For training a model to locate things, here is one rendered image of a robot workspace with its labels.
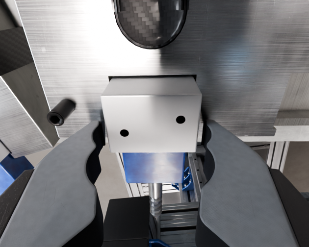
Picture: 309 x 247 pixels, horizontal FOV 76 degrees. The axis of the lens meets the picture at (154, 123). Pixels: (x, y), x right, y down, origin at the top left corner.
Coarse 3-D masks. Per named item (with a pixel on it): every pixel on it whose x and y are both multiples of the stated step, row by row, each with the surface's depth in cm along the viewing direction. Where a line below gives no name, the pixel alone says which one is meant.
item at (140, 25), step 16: (112, 0) 10; (128, 0) 10; (144, 0) 10; (160, 0) 10; (176, 0) 10; (128, 16) 11; (144, 16) 11; (160, 16) 11; (176, 16) 10; (128, 32) 11; (144, 32) 11; (160, 32) 11; (176, 32) 11
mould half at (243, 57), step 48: (48, 0) 10; (96, 0) 10; (192, 0) 10; (240, 0) 10; (288, 0) 10; (48, 48) 11; (96, 48) 11; (144, 48) 11; (192, 48) 11; (240, 48) 11; (288, 48) 11; (48, 96) 13; (96, 96) 13; (240, 96) 12
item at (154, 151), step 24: (120, 96) 10; (144, 96) 10; (168, 96) 10; (192, 96) 10; (120, 120) 10; (144, 120) 10; (168, 120) 10; (192, 120) 10; (120, 144) 11; (144, 144) 11; (168, 144) 11; (192, 144) 11; (144, 168) 14; (168, 168) 14
